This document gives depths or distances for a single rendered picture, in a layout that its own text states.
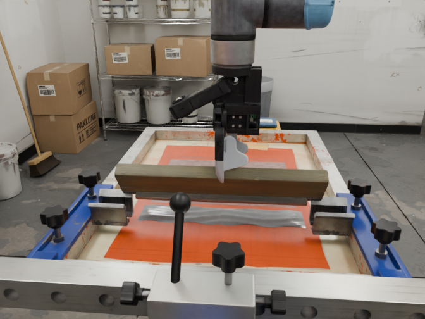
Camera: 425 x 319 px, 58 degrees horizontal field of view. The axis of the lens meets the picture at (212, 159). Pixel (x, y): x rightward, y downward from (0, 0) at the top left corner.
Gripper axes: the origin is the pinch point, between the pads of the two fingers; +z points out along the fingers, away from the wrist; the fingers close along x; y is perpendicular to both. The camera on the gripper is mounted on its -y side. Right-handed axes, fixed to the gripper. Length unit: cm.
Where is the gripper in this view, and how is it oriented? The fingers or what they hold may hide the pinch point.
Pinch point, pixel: (219, 171)
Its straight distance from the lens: 73.9
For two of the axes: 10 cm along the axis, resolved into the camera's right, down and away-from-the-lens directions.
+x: 0.8, -3.8, 9.2
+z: 0.0, 9.2, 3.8
